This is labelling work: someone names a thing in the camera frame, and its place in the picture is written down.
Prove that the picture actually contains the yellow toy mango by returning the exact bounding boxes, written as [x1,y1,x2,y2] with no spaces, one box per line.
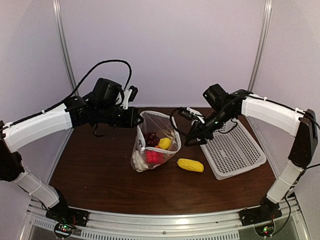
[177,158,204,173]

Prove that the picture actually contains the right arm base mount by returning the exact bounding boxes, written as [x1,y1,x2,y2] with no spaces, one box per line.
[239,204,282,238]

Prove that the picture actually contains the white toy cauliflower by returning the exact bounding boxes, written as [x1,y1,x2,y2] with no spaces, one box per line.
[131,150,150,173]

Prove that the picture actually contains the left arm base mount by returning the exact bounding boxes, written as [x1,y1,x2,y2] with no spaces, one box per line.
[45,207,89,239]

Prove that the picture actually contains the white perforated plastic basket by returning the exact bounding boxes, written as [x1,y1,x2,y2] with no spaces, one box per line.
[200,118,267,181]

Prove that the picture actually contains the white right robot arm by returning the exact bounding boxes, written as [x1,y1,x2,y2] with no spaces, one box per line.
[184,83,320,221]

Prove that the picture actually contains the yellow toy lemon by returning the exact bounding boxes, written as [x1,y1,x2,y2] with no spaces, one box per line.
[156,137,172,150]

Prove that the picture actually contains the clear polka dot zip bag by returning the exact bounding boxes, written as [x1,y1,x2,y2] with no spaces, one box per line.
[131,110,182,173]

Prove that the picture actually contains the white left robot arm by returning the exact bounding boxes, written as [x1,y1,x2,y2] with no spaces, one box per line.
[0,78,143,222]

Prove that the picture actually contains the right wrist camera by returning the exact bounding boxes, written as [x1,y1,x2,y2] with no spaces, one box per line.
[178,107,205,123]

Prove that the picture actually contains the right aluminium frame post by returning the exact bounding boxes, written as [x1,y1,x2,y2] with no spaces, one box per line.
[247,0,273,92]

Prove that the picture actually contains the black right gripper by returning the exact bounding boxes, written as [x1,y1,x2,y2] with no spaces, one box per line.
[184,107,235,147]

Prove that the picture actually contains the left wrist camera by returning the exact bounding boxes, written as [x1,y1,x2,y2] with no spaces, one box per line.
[120,86,139,110]

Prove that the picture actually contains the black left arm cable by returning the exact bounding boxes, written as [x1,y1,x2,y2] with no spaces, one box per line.
[0,59,133,131]

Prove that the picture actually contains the red toy bell pepper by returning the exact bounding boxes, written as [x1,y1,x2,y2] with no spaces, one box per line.
[146,150,164,165]

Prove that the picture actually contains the aluminium frame post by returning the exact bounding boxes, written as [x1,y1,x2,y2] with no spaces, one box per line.
[247,0,273,92]
[51,0,78,91]

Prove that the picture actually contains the left aluminium frame post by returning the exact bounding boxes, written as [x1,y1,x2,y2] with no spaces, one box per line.
[51,0,78,91]

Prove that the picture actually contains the front aluminium rail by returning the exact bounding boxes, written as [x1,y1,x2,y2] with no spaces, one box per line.
[18,192,312,240]

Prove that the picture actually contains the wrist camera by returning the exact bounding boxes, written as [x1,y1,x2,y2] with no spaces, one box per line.
[178,107,205,123]
[120,86,139,110]

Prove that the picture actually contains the dark red toy grapes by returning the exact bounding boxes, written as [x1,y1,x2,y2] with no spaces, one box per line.
[143,131,160,147]

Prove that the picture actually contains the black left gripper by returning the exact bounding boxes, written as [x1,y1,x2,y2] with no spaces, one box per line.
[95,103,144,128]

